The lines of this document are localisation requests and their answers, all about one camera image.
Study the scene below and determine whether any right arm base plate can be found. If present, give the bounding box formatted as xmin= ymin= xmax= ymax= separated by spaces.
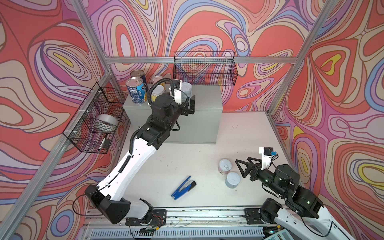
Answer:
xmin=243 ymin=208 xmax=271 ymax=225

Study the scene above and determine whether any black wire basket left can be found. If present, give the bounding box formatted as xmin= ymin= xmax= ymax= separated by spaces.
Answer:
xmin=63 ymin=83 xmax=127 ymax=154

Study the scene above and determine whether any black wire basket back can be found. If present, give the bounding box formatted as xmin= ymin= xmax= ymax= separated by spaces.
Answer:
xmin=173 ymin=50 xmax=238 ymax=86

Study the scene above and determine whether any small gold can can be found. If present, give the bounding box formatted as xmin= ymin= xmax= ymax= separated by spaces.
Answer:
xmin=151 ymin=76 xmax=164 ymax=84

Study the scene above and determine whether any black wire basket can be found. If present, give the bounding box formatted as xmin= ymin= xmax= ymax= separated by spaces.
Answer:
xmin=63 ymin=83 xmax=127 ymax=154
xmin=173 ymin=50 xmax=238 ymax=86

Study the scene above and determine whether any white device corner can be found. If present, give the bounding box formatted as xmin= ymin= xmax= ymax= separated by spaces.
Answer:
xmin=264 ymin=230 xmax=294 ymax=240

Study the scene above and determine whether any blue black stapler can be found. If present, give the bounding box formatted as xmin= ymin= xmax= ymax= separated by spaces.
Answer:
xmin=171 ymin=176 xmax=197 ymax=201

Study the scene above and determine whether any white tape roll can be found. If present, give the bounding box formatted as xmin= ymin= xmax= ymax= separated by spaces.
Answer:
xmin=97 ymin=114 xmax=118 ymax=126

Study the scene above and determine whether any black marker pen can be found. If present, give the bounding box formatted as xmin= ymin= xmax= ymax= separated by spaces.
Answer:
xmin=99 ymin=138 xmax=106 ymax=150

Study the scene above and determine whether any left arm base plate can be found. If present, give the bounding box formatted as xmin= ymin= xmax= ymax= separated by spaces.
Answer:
xmin=126 ymin=209 xmax=167 ymax=228

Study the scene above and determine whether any dark blue labelled can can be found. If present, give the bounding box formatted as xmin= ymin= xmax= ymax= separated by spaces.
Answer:
xmin=130 ymin=70 xmax=146 ymax=80

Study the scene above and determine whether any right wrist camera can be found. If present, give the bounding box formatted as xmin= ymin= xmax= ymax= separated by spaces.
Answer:
xmin=259 ymin=147 xmax=276 ymax=170

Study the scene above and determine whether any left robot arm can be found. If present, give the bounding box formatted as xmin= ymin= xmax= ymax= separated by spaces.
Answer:
xmin=85 ymin=78 xmax=196 ymax=225

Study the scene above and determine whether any white lid can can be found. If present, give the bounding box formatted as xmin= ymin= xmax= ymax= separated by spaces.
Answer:
xmin=151 ymin=85 xmax=165 ymax=102
xmin=225 ymin=172 xmax=241 ymax=189
xmin=181 ymin=83 xmax=192 ymax=103

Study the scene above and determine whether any white lid can front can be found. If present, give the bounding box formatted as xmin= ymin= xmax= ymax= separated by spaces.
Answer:
xmin=181 ymin=83 xmax=192 ymax=103

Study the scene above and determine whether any light blue labelled can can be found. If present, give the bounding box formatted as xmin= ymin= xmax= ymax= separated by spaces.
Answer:
xmin=126 ymin=77 xmax=147 ymax=104

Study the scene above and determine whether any white lid can back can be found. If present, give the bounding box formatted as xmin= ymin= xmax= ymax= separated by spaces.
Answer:
xmin=151 ymin=85 xmax=165 ymax=102

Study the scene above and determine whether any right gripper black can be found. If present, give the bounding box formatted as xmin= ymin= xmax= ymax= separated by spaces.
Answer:
xmin=235 ymin=156 xmax=288 ymax=198

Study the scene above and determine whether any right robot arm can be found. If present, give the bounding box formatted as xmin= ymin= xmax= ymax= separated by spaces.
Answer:
xmin=235 ymin=157 xmax=354 ymax=240

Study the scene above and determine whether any aluminium front rail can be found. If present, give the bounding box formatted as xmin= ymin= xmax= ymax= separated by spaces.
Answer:
xmin=78 ymin=206 xmax=286 ymax=240

